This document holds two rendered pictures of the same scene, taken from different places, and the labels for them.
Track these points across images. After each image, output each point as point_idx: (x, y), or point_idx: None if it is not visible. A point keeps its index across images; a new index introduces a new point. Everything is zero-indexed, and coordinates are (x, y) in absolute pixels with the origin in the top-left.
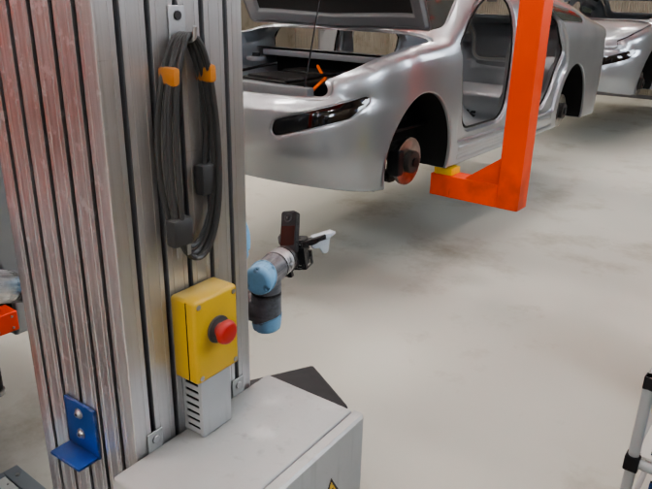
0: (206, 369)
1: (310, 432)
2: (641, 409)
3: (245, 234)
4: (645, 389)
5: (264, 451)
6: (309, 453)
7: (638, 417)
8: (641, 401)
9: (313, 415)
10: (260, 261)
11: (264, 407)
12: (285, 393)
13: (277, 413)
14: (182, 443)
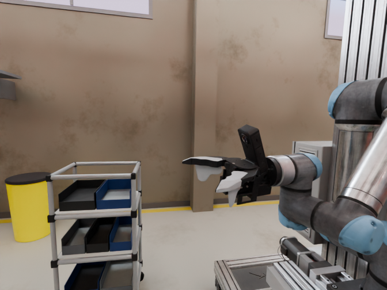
0: None
1: (312, 141)
2: (135, 188)
3: (338, 81)
4: (135, 179)
5: (329, 142)
6: (315, 141)
7: (135, 192)
8: (135, 184)
9: (309, 142)
10: (304, 154)
11: (327, 144)
12: (317, 144)
13: (322, 143)
14: None
